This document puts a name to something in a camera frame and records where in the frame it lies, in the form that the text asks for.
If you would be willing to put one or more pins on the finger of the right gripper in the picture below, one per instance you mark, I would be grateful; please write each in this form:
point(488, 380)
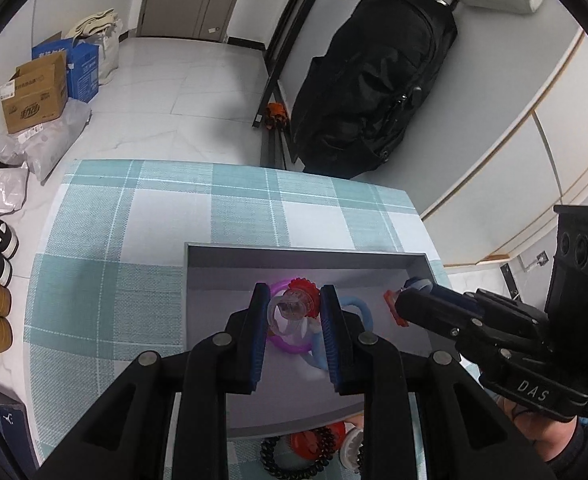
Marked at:
point(436, 316)
point(440, 292)

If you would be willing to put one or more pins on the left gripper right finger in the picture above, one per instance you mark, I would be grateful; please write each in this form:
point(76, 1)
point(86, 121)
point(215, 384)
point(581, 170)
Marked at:
point(409, 399)

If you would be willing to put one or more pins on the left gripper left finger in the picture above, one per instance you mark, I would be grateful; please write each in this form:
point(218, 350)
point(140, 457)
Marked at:
point(167, 417)

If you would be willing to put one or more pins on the red round hair clip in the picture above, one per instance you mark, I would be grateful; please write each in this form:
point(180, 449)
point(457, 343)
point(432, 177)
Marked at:
point(301, 299)

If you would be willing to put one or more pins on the person's right hand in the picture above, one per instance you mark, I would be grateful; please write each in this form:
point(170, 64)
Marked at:
point(548, 436)

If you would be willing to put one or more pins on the blue Jordan shoe box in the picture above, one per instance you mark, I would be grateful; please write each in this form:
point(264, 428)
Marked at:
point(14, 428)

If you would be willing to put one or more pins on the red round badge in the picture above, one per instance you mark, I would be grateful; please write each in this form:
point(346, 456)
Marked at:
point(306, 444)

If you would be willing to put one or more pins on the teal plaid tablecloth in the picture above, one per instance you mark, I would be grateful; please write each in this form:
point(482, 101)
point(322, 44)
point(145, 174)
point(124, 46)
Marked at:
point(106, 282)

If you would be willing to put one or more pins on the grey open cardboard box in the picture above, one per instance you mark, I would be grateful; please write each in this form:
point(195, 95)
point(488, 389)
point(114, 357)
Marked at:
point(291, 395)

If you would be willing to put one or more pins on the black large backpack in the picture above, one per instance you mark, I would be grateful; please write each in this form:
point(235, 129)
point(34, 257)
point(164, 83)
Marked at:
point(358, 99)

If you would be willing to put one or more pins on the orange black tool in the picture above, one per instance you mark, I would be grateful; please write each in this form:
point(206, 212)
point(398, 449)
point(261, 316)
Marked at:
point(276, 117)

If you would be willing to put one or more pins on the grey plastic mail bag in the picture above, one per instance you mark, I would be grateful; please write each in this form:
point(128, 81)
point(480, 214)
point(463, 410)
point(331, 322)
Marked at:
point(42, 146)

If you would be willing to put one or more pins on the black metal stand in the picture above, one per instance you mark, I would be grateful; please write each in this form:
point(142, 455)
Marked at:
point(289, 26)

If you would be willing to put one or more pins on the brown cardboard box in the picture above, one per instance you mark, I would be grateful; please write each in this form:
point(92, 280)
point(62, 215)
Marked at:
point(37, 92)

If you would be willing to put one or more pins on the blue cardboard box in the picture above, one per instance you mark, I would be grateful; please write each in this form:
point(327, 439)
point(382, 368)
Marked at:
point(81, 62)

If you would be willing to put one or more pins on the beige canvas bag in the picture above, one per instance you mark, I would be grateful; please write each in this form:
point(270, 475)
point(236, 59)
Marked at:
point(103, 30)

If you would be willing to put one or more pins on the black camera box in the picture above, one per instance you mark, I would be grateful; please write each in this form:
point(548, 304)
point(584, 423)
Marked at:
point(567, 300)

